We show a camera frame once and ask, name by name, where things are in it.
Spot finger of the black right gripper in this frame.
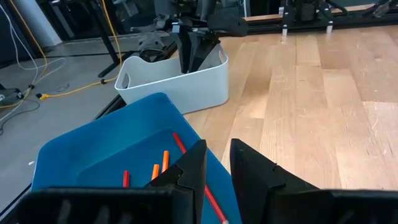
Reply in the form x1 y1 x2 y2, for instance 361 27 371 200
177 30 192 74
189 32 220 73

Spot yellow extension cable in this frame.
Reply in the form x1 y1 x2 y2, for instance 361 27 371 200
0 0 123 110

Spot black desk leg pole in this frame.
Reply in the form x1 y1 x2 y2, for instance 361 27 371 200
79 0 126 78

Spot thin white cable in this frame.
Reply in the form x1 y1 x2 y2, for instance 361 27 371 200
0 2 68 85

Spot blue plastic tray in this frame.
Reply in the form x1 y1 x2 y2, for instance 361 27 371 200
30 91 243 224

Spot white plastic bin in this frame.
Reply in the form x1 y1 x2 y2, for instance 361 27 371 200
114 43 230 115

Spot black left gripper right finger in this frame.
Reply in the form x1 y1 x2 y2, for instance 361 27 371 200
229 138 320 224

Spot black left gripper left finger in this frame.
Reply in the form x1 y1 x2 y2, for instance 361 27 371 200
145 139 208 224

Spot grey round column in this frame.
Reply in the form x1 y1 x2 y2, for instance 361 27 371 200
12 0 63 48

